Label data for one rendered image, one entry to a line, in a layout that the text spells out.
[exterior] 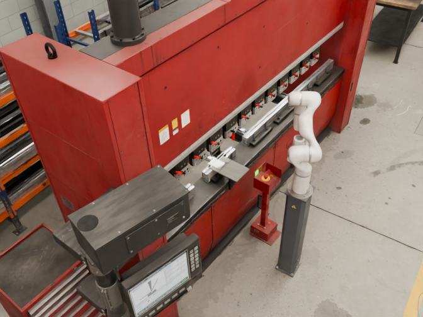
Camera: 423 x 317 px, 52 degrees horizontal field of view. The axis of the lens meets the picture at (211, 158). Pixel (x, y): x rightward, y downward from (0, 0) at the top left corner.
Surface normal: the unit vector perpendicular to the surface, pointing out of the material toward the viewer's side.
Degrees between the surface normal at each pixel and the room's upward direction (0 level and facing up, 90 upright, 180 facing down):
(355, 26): 90
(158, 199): 1
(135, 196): 1
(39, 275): 0
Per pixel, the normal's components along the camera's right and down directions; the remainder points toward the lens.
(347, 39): -0.62, 0.54
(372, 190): -0.03, -0.74
